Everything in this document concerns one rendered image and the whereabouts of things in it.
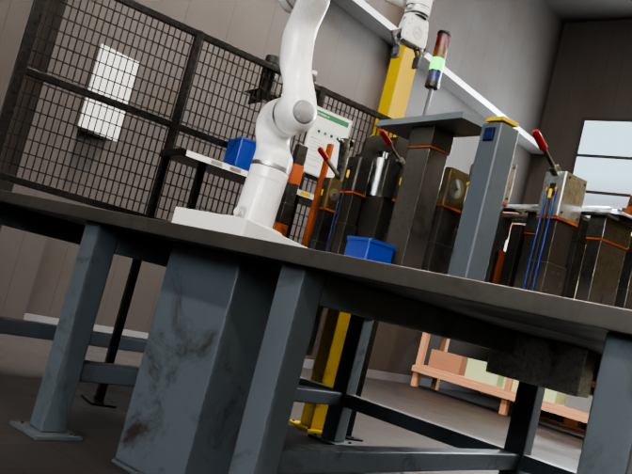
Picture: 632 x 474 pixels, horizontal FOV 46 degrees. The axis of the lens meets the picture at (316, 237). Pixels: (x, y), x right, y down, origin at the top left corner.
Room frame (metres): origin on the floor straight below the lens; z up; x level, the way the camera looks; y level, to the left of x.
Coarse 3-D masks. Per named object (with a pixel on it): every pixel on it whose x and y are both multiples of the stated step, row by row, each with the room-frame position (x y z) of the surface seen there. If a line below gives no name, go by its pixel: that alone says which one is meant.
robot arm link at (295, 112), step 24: (288, 0) 2.24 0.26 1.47; (312, 0) 2.14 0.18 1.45; (288, 24) 2.20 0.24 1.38; (312, 24) 2.20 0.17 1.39; (288, 48) 2.20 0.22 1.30; (312, 48) 2.22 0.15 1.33; (288, 72) 2.18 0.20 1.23; (288, 96) 2.15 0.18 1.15; (312, 96) 2.18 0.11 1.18; (288, 120) 2.15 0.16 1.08; (312, 120) 2.17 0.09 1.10
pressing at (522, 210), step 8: (504, 208) 2.21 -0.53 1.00; (512, 208) 2.13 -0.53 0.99; (520, 208) 2.10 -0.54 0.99; (528, 208) 2.08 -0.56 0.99; (536, 208) 2.05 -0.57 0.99; (584, 208) 1.92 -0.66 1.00; (592, 208) 1.90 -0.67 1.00; (600, 208) 1.88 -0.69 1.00; (608, 208) 1.86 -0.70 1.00; (616, 208) 1.86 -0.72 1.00; (504, 216) 2.36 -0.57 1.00; (512, 216) 2.32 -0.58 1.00; (520, 216) 2.29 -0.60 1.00; (584, 216) 2.03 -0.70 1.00; (616, 216) 1.94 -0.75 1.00; (624, 216) 1.91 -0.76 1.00
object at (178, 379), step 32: (192, 256) 2.14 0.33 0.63; (224, 256) 2.06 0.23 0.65; (192, 288) 2.12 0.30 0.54; (224, 288) 2.04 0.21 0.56; (256, 288) 2.08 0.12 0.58; (160, 320) 2.18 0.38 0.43; (192, 320) 2.10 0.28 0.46; (224, 320) 2.02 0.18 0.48; (256, 320) 2.10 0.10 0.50; (160, 352) 2.16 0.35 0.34; (192, 352) 2.08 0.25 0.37; (224, 352) 2.03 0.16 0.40; (256, 352) 2.13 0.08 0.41; (160, 384) 2.14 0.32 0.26; (192, 384) 2.05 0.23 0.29; (224, 384) 2.06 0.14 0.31; (128, 416) 2.20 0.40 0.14; (160, 416) 2.11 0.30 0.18; (192, 416) 2.03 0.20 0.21; (224, 416) 2.08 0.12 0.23; (128, 448) 2.18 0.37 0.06; (160, 448) 2.09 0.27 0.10; (192, 448) 2.02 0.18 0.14; (224, 448) 2.10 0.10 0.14
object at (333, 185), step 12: (324, 180) 2.77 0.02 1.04; (336, 180) 2.75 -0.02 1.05; (324, 192) 2.76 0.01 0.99; (336, 192) 2.76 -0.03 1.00; (324, 204) 2.75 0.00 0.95; (336, 204) 2.77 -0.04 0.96; (324, 216) 2.76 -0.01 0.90; (324, 228) 2.76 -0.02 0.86; (312, 240) 2.77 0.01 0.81; (324, 240) 2.77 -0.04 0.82
